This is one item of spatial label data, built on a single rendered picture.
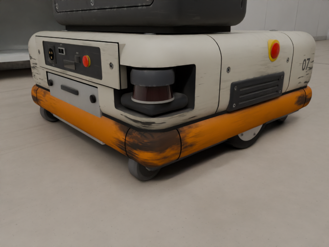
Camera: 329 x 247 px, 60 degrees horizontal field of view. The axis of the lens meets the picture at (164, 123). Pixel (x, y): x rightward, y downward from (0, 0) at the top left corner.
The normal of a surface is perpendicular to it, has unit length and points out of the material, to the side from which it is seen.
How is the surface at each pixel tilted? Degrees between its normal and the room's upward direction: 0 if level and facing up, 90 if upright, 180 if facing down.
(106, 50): 90
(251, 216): 0
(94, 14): 99
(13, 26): 90
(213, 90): 90
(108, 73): 90
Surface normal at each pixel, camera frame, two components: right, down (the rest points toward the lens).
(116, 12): -0.74, 0.36
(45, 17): 0.68, 0.24
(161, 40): 0.23, -0.69
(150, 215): 0.00, -0.95
